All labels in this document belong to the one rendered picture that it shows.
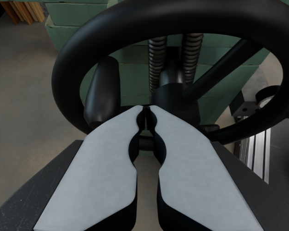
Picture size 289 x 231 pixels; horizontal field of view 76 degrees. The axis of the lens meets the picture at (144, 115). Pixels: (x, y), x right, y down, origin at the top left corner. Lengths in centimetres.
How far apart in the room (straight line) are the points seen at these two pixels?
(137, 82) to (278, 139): 79
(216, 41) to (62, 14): 25
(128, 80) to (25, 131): 93
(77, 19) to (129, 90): 22
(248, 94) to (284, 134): 58
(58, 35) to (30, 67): 120
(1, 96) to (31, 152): 48
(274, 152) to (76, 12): 94
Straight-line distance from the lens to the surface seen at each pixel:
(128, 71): 44
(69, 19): 38
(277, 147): 106
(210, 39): 27
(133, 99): 53
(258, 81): 60
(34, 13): 195
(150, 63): 26
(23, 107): 140
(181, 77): 26
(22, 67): 163
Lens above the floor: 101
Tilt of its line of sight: 61 degrees down
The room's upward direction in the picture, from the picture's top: 2 degrees clockwise
